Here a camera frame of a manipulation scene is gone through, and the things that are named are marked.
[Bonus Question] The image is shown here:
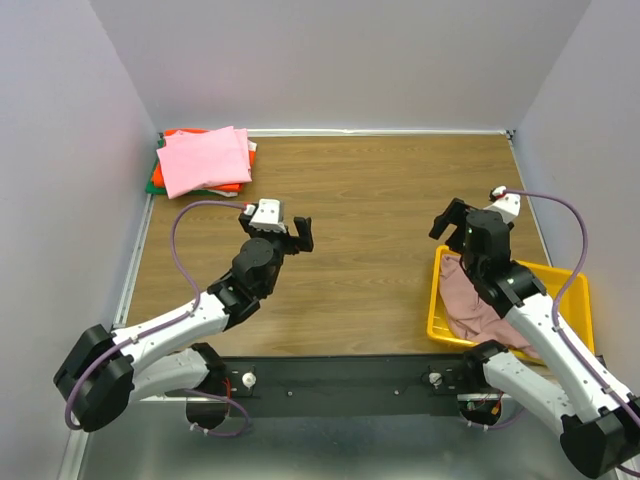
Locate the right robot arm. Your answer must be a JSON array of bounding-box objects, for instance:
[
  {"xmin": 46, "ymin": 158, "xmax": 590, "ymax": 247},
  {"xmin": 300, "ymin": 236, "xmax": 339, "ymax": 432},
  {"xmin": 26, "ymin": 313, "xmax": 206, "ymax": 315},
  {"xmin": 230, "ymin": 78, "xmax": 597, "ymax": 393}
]
[{"xmin": 429, "ymin": 190, "xmax": 639, "ymax": 479}]

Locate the yellow plastic tray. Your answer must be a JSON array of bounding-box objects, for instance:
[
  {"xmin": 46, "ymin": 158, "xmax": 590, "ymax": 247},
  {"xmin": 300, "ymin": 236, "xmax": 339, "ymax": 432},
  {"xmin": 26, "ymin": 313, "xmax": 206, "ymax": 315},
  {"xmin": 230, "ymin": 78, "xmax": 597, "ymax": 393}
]
[{"xmin": 426, "ymin": 244, "xmax": 596, "ymax": 366}]

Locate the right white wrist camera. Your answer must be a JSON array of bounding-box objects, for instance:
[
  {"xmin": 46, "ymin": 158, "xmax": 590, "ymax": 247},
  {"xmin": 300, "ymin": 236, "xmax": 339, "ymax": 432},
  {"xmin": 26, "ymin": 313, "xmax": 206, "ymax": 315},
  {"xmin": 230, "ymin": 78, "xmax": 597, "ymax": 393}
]
[{"xmin": 485, "ymin": 186, "xmax": 521, "ymax": 224}]

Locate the folded pink t-shirt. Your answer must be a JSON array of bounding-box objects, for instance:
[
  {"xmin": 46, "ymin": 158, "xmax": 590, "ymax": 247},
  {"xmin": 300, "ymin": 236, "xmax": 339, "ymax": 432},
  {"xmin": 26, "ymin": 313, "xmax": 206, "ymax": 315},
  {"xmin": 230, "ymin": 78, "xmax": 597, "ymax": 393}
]
[{"xmin": 156, "ymin": 125, "xmax": 253, "ymax": 200}]

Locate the folded orange t-shirt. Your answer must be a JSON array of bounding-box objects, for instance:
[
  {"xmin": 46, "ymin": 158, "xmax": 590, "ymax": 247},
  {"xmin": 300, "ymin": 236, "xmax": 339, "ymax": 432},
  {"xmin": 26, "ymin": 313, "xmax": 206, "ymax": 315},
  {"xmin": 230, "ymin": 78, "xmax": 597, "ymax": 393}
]
[{"xmin": 151, "ymin": 128, "xmax": 258, "ymax": 197}]

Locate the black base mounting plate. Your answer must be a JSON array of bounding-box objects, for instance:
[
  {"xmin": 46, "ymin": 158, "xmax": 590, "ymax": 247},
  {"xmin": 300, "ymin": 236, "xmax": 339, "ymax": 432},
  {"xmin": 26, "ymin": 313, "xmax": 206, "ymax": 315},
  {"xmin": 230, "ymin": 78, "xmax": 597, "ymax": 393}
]
[{"xmin": 183, "ymin": 354, "xmax": 499, "ymax": 427}]

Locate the dusty pink graphic t-shirt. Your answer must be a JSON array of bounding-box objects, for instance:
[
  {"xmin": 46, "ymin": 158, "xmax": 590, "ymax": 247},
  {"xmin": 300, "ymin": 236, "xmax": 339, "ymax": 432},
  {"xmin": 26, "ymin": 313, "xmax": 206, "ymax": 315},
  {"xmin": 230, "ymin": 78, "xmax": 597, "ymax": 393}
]
[{"xmin": 438, "ymin": 255, "xmax": 541, "ymax": 361}]

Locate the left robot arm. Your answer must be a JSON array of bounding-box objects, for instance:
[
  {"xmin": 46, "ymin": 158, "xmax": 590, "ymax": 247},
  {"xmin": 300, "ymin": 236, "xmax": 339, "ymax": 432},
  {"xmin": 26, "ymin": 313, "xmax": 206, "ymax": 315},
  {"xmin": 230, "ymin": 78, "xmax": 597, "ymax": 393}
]
[{"xmin": 53, "ymin": 204, "xmax": 314, "ymax": 432}]

